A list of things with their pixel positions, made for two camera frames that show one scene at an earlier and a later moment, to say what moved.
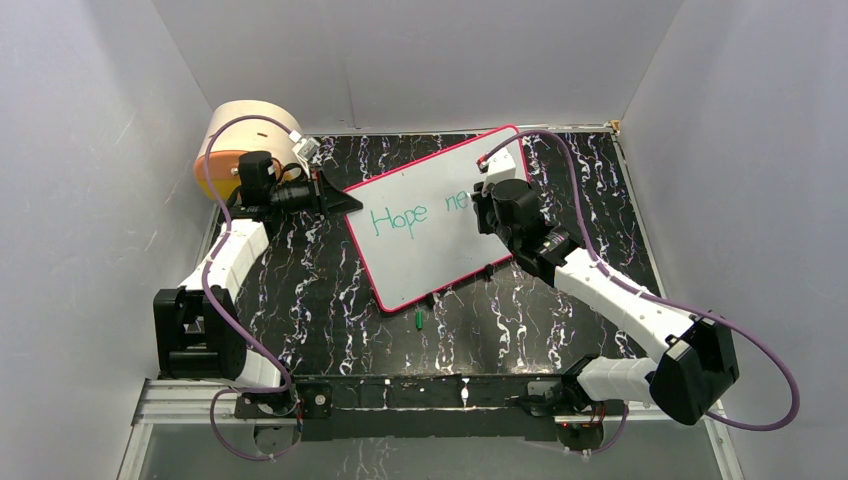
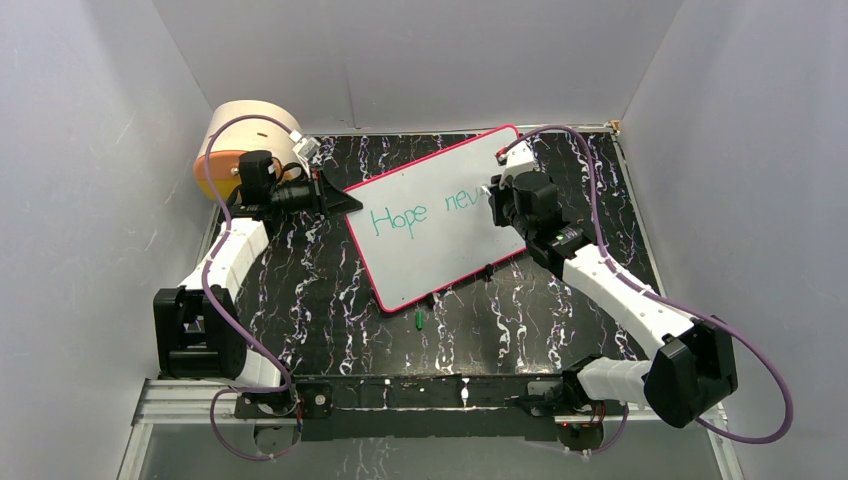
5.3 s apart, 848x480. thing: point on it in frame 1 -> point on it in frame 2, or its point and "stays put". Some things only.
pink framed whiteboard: x=417 y=229 stays put
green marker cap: x=420 y=319 stays put
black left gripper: x=334 y=201 stays put
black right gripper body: x=486 y=216 -> x=503 y=207
